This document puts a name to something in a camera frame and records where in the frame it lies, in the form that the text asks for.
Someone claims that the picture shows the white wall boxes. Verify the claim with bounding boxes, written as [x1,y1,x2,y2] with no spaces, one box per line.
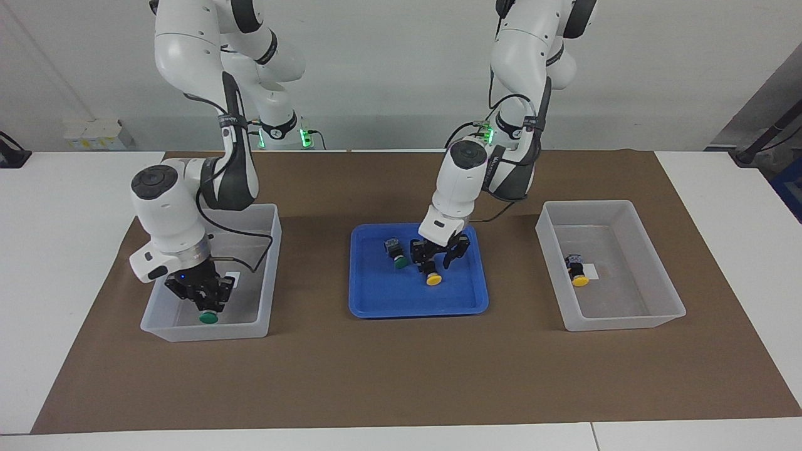
[63,119,135,151]

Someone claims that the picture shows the black stand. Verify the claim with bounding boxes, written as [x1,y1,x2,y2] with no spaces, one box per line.
[730,106,802,167]

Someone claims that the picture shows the translucent white plastic box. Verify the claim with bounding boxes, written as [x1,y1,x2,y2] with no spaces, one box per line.
[535,200,687,332]
[140,203,283,343]

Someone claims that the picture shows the black left base cable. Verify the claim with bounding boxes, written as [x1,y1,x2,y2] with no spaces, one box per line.
[444,121,486,150]

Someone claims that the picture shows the blue plastic tray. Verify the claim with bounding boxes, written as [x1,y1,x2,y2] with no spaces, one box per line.
[348,222,489,319]

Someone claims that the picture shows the black object on table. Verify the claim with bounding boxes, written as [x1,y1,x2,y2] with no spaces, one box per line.
[0,130,32,168]

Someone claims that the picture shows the brown table mat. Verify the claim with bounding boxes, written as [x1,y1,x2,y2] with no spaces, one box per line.
[30,149,802,435]

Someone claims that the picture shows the blue crate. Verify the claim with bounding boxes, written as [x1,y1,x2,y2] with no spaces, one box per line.
[769,157,802,223]

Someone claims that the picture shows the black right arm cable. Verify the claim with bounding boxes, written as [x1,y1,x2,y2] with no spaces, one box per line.
[182,91,276,273]

